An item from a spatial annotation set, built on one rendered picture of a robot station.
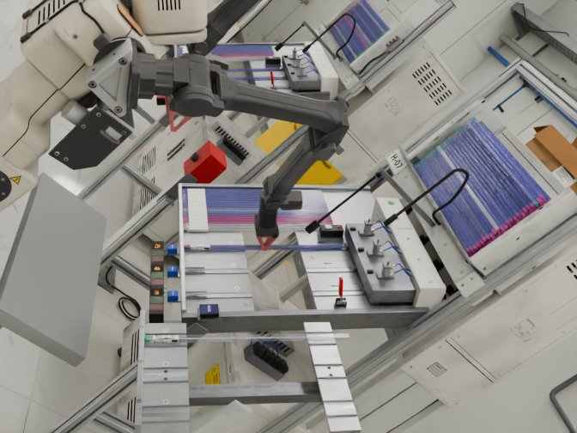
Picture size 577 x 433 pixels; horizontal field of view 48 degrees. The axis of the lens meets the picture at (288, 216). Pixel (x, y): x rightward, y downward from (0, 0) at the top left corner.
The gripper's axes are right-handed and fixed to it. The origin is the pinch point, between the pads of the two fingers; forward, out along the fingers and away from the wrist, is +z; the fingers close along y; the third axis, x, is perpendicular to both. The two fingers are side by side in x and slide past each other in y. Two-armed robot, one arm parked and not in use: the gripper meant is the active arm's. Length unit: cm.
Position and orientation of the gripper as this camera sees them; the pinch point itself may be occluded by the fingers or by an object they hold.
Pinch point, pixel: (264, 246)
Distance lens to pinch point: 207.7
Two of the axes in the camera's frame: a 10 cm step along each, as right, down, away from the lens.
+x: -9.8, 0.0, -1.8
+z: -1.0, 8.2, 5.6
